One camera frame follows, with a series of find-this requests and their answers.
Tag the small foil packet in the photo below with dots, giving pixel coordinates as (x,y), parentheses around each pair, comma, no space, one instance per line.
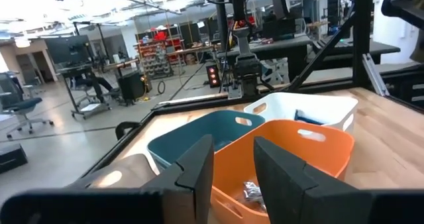
(253,194)

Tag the black side table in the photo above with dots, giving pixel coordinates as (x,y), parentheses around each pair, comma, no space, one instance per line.
(384,48)

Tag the red storage shelving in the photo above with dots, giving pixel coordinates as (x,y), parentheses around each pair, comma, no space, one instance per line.
(159,51)

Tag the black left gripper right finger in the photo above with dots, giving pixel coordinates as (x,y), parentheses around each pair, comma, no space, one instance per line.
(288,191)

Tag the black aluminium frame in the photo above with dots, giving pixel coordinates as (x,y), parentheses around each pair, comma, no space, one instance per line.
(362,35)

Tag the blue disposable razor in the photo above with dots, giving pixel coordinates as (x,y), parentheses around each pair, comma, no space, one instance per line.
(308,119)

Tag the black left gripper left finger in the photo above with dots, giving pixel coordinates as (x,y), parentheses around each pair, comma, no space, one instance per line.
(198,171)

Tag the large black monitor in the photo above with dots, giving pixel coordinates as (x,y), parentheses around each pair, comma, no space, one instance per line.
(68,50)

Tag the black equipment case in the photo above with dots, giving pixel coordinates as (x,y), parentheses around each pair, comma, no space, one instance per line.
(11,157)

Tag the orange plastic bin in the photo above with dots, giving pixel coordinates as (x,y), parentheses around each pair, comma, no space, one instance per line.
(331,154)

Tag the dark office chair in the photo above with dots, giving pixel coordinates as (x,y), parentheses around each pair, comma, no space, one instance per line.
(20,104)

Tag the white plastic bin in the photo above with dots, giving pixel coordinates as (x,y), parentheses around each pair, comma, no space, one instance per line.
(331,113)

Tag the black office desk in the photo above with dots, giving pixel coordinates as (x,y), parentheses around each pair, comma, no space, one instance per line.
(281,46)

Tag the silver aluminium strut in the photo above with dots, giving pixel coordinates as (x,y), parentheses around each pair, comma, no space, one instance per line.
(376,75)

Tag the teal plastic bin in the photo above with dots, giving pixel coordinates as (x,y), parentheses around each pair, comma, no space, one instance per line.
(185,141)

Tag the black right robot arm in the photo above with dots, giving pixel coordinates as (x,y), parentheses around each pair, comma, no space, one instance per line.
(248,71)

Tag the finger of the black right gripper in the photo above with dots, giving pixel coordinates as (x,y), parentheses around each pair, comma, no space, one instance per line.
(238,45)
(245,45)

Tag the white metal bracket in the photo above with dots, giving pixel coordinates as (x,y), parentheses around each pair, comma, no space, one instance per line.
(234,91)

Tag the black rolling cart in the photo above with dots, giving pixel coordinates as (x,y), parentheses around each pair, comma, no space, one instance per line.
(86,85)

